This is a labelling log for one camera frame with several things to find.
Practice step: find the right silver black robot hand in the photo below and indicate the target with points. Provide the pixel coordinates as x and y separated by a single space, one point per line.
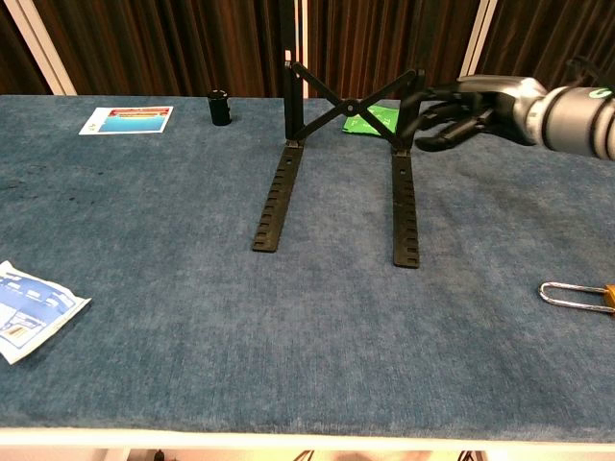
499 96

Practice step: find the black folding stand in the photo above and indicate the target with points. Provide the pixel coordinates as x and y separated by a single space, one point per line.
293 105

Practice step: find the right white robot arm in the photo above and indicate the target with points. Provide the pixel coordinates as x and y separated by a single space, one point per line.
581 120

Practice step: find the dark pleated curtain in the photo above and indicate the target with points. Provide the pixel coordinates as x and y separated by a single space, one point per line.
538 38
365 38
19 62
158 43

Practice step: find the green sachet packet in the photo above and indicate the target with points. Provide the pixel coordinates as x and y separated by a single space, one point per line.
384 120

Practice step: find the brass long shackle padlock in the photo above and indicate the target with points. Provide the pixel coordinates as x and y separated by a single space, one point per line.
610 297

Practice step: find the small black cylinder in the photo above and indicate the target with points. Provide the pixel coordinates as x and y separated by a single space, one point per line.
219 108

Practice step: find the blue felt table cover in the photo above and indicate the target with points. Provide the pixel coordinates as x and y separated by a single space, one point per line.
192 288

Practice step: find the red blue photo card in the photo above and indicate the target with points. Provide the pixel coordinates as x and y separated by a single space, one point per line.
130 122

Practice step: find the blue white plastic packet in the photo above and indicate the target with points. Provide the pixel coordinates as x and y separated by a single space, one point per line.
33 307

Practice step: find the white frame post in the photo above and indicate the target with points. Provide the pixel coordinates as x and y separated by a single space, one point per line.
301 29
44 48
479 38

